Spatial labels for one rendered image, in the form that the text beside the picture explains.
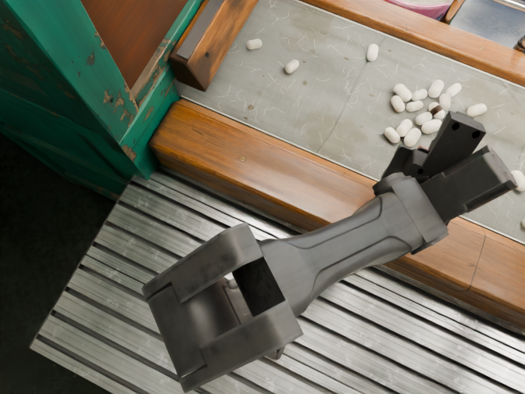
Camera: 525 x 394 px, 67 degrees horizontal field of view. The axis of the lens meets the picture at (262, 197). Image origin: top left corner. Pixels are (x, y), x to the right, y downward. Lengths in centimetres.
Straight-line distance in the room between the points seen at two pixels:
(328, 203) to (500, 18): 63
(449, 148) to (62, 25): 46
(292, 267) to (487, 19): 88
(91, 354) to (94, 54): 50
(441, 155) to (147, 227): 52
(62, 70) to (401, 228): 39
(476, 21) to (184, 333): 93
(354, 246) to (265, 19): 62
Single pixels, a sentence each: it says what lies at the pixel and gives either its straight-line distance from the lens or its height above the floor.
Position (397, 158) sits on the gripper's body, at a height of 88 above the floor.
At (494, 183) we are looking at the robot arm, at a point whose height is 102.
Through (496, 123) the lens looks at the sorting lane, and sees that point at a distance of 87.
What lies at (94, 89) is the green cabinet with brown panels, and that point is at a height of 97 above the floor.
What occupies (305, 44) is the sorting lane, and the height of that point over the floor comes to 74.
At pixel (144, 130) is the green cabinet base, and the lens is 72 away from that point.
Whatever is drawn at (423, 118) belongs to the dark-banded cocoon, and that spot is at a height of 76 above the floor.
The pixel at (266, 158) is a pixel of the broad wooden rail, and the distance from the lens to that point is 70.
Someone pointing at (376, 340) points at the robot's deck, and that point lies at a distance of 77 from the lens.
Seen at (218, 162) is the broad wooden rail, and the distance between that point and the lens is 70.
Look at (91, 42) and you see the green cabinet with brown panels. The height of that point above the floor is 102.
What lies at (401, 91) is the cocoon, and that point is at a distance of 81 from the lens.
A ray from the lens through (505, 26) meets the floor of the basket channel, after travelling 111.
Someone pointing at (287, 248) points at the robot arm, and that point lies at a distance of 31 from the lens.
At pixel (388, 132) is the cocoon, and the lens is 76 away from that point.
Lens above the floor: 141
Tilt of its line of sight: 73 degrees down
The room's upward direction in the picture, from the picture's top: 2 degrees clockwise
